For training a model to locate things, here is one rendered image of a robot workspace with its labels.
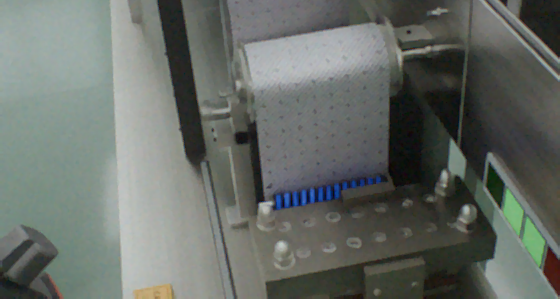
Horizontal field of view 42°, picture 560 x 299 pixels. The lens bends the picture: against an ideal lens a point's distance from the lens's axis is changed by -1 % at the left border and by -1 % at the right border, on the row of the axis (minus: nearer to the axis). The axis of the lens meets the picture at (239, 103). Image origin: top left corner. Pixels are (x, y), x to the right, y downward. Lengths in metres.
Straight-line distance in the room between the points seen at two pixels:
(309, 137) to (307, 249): 0.19
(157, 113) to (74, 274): 1.07
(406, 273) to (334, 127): 0.27
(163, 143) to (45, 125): 1.85
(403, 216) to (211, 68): 0.85
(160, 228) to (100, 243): 1.33
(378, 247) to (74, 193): 2.01
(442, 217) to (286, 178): 0.28
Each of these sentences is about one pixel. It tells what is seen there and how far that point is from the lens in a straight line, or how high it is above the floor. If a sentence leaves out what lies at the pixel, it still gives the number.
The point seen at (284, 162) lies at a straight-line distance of 1.31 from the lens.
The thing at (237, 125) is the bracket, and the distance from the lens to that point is 1.33.
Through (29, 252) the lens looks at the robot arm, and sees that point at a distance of 1.03.
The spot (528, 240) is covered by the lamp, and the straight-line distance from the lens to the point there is 1.09.
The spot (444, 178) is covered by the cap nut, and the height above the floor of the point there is 1.07.
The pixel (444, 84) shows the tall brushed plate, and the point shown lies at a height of 1.23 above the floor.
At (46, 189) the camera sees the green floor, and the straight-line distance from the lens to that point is 3.16.
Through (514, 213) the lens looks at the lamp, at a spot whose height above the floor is 1.19.
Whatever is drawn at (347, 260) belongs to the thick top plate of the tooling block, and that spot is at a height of 1.03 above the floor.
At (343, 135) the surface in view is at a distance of 1.30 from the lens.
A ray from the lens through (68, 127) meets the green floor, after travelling 3.48.
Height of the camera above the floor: 1.94
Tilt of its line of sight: 35 degrees down
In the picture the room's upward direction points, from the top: 7 degrees counter-clockwise
